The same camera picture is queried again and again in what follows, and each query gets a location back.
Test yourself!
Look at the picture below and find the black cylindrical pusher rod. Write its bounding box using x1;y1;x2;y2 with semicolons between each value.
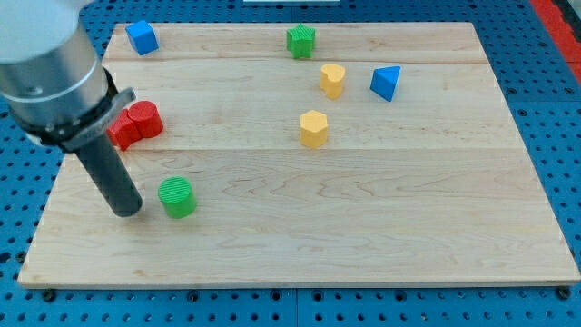
75;134;143;217

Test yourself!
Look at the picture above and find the grey tool mount flange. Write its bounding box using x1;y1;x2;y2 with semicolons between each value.
26;68;136;153

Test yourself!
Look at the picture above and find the green cylinder block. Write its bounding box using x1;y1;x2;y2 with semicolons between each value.
158;176;197;219

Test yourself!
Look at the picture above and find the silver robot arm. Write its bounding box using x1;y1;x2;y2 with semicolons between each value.
1;0;142;217

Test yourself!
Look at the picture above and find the yellow hexagon block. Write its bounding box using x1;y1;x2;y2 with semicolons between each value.
300;110;329;148

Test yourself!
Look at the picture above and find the red angular block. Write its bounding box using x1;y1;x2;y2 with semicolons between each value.
106;109;142;151

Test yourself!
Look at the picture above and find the red cylinder block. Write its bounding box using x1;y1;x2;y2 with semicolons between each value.
128;101;163;138

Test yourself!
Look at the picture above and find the blue cube block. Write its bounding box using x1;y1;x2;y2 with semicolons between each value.
125;20;159;55

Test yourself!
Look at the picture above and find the green star block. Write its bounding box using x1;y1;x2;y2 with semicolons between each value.
286;24;316;59

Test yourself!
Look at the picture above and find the yellow heart block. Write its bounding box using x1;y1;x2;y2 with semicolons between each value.
320;64;346;99

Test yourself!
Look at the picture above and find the wooden board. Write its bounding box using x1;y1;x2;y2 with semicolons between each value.
19;22;580;290

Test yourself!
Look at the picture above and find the blue triangle block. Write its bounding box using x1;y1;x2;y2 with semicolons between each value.
369;66;401;102

